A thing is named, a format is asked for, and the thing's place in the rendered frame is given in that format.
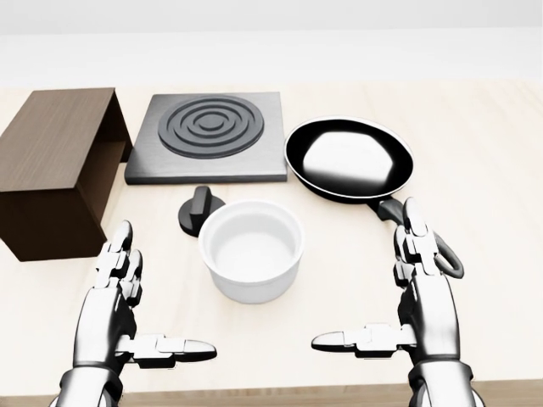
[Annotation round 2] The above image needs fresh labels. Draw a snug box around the brown wooden cabinet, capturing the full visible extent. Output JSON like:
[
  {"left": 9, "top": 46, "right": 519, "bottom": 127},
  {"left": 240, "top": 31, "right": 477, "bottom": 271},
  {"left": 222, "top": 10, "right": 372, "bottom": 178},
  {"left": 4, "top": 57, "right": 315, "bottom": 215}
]
[{"left": 0, "top": 86, "right": 134, "bottom": 263}]

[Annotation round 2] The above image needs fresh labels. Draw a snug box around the black frying pan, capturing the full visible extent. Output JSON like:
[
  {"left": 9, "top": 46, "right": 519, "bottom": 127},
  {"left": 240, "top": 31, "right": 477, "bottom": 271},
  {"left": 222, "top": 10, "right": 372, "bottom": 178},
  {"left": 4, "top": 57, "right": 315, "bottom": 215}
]
[{"left": 283, "top": 116, "right": 465, "bottom": 279}]

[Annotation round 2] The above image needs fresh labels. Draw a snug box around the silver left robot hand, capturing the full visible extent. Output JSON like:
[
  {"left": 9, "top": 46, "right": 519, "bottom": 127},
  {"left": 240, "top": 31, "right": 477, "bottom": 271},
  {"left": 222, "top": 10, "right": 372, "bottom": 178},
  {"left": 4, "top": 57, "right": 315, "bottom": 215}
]
[{"left": 71, "top": 219, "right": 218, "bottom": 371}]

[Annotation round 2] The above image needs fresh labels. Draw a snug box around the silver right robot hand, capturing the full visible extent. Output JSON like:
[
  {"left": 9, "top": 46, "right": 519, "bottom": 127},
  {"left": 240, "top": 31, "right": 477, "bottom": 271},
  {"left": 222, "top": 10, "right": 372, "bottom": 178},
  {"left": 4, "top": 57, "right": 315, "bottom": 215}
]
[{"left": 311, "top": 197, "right": 462, "bottom": 369}]

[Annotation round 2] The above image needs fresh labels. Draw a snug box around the dark grey stove plate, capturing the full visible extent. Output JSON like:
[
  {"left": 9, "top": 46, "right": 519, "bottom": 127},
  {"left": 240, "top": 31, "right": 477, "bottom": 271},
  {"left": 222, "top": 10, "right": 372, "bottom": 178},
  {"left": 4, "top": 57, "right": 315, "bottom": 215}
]
[{"left": 124, "top": 92, "right": 288, "bottom": 186}]

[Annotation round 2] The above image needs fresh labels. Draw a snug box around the round black stove knob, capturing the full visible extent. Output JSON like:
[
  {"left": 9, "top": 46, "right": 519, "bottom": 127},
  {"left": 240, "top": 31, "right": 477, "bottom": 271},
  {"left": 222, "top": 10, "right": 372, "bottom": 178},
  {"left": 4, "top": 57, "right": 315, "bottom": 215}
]
[{"left": 177, "top": 185, "right": 227, "bottom": 237}]

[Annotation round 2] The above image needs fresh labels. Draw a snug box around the white bowl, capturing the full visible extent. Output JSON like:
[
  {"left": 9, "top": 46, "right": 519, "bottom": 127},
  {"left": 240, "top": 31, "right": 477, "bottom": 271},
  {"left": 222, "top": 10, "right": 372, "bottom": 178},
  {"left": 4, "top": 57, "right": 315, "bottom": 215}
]
[{"left": 198, "top": 200, "right": 306, "bottom": 305}]

